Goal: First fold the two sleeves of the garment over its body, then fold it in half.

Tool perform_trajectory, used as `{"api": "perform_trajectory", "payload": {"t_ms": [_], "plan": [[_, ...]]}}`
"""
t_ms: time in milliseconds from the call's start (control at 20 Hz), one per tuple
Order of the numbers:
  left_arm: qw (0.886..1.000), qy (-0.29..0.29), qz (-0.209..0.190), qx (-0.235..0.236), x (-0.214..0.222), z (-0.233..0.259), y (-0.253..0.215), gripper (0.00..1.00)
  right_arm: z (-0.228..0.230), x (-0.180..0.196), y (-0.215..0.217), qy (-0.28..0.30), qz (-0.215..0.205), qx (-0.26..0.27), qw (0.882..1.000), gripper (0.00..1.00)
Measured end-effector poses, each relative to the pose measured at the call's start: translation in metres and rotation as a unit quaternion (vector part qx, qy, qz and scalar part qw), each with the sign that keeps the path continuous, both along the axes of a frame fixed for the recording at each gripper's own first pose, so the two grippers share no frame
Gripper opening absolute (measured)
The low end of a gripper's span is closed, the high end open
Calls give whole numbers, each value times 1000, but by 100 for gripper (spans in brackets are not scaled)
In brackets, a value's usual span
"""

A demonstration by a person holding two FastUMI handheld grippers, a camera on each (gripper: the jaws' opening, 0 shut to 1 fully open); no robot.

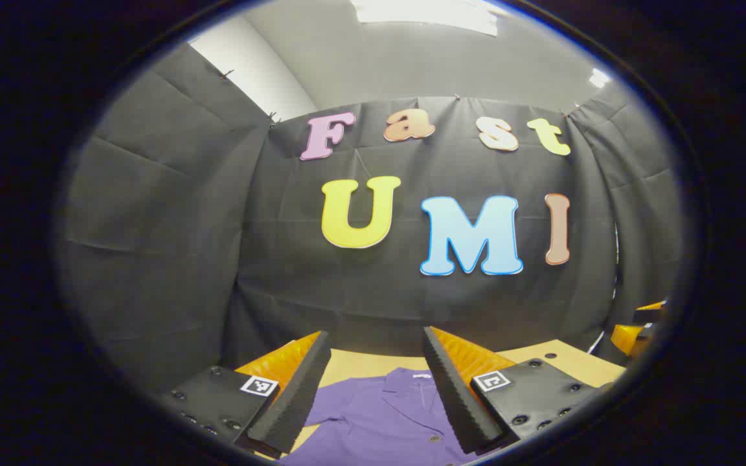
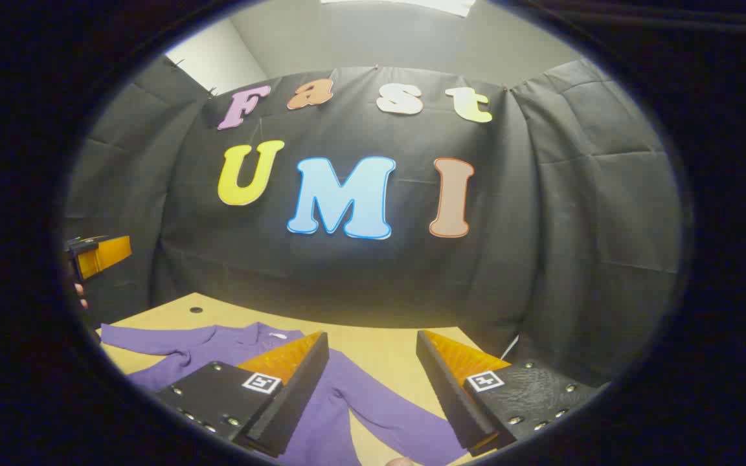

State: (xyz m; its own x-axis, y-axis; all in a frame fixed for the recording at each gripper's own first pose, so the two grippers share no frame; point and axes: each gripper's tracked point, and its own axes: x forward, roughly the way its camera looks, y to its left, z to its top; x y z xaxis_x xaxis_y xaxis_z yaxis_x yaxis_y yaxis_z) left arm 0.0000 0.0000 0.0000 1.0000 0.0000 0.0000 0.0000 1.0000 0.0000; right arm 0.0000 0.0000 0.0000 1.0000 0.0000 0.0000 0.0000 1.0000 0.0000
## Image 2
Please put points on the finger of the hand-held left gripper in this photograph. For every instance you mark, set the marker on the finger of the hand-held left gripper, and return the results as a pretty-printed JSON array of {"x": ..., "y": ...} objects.
[{"x": 106, "y": 255}]

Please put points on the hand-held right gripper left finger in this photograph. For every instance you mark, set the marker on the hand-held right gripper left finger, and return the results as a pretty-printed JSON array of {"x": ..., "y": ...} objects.
[{"x": 302, "y": 388}]

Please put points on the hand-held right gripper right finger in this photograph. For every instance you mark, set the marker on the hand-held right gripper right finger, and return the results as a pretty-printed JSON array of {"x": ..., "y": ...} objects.
[{"x": 451, "y": 395}]

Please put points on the purple knit shirt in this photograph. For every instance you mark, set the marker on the purple knit shirt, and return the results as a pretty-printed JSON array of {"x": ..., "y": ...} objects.
[{"x": 347, "y": 421}]

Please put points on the black backdrop cloth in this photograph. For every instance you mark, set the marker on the black backdrop cloth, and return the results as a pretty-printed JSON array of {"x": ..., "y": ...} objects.
[{"x": 347, "y": 272}]

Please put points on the white ceiling light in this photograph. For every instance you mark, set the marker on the white ceiling light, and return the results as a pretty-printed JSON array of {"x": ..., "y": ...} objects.
[{"x": 405, "y": 4}]

